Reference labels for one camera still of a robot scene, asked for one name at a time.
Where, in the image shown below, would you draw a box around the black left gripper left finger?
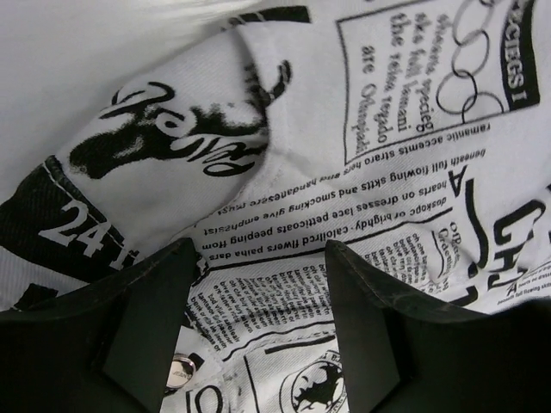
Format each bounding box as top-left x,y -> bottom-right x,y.
1,238 -> 197,412

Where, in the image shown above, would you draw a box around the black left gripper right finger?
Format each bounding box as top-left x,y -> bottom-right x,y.
325,240 -> 550,412

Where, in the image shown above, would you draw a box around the newspaper print trousers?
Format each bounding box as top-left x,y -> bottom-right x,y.
1,1 -> 550,412

